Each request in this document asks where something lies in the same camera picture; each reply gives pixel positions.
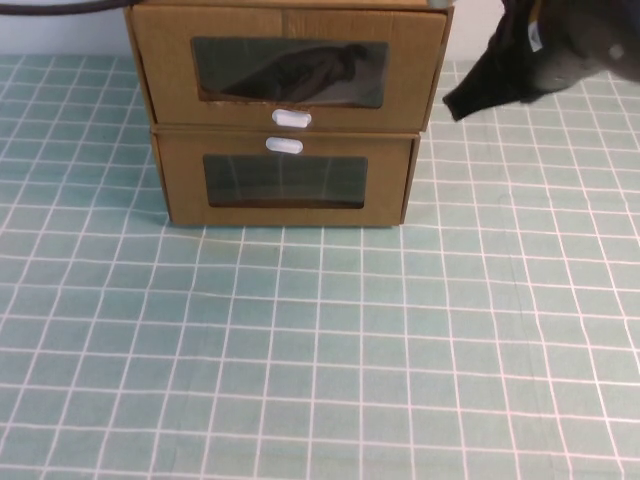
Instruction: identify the black cable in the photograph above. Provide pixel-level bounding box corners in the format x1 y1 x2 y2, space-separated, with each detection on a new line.
0 0 132 17

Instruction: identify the green white checkered tablecloth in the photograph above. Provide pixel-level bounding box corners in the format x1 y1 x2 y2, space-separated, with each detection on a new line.
0 53 640 480

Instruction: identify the black shoe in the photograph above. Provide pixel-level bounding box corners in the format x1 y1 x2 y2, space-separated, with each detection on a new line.
218 43 369 100

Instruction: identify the brown cardboard box window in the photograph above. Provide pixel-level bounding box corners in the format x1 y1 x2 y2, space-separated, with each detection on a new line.
151 124 421 229

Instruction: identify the white oval box handle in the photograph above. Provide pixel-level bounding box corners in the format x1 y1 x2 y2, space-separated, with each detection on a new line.
264 135 305 155
271 107 314 130

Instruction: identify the brown cardboard box with shoe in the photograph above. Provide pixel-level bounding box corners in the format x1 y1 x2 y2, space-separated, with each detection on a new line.
124 0 455 134

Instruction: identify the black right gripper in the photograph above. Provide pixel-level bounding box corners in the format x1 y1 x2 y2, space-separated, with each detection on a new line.
443 28 587 122

